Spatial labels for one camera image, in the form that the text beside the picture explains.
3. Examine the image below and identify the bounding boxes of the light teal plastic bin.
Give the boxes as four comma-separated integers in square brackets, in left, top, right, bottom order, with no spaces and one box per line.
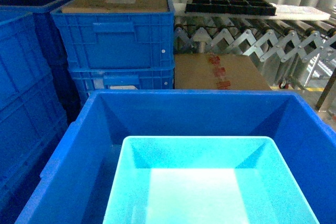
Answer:
[103,136,318,223]

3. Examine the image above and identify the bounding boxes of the blue crate stack left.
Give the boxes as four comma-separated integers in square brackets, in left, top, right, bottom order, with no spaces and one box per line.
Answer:
[1,10,67,223]

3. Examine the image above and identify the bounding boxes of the brown cardboard box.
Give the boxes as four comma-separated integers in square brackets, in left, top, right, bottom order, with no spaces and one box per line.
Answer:
[174,53,271,91]

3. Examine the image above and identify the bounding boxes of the blue crate with cardboard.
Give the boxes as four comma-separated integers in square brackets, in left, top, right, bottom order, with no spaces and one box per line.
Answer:
[51,0,175,69]

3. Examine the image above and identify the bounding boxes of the black compartment tray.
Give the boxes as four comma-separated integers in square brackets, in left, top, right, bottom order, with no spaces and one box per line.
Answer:
[185,0,276,16]

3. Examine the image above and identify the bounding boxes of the brown cardboard sheet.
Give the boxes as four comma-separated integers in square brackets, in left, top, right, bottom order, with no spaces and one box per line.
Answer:
[61,0,168,14]

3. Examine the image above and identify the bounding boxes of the large blue plastic bin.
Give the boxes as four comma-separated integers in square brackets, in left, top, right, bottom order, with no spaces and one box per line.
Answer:
[16,90,335,223]

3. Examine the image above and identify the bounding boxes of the grey expandable roller conveyor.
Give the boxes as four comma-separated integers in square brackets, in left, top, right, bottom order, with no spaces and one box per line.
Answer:
[174,16,335,91]

